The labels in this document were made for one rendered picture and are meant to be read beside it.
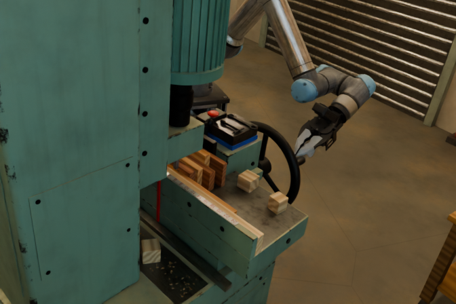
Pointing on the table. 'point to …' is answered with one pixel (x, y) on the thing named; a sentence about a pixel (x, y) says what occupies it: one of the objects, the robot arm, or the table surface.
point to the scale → (202, 199)
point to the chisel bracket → (184, 140)
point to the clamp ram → (210, 144)
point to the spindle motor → (200, 21)
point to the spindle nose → (180, 105)
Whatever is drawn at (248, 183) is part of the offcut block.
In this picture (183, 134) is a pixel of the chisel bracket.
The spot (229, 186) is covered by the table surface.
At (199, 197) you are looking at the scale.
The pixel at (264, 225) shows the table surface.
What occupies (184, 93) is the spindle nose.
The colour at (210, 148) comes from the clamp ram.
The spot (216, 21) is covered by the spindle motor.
